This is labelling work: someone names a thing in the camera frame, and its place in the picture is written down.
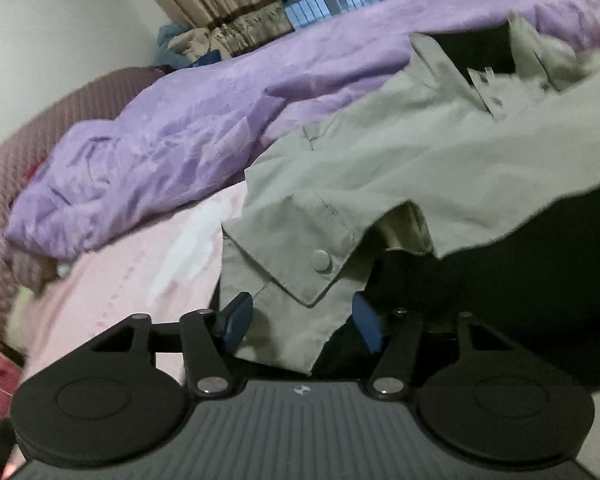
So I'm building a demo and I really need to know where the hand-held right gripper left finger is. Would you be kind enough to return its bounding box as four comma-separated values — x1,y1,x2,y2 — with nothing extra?
87,292,255,397

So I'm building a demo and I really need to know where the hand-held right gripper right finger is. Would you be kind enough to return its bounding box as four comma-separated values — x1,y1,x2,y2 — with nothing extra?
352,293,511,396

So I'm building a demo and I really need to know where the grey-green jacket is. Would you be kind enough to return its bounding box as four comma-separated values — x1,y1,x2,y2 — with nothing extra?
215,14,600,393

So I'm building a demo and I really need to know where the pile of clothes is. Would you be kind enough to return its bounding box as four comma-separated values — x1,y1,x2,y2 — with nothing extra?
154,22,233,69

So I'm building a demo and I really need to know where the pink printed bed sheet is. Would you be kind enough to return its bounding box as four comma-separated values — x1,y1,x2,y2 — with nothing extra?
10,180,251,386

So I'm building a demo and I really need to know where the purple quilt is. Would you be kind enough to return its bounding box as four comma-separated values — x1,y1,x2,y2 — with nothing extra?
5,0,600,261

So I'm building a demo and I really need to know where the mauve quilted headboard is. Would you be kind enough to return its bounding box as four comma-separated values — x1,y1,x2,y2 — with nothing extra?
0,66,167,321

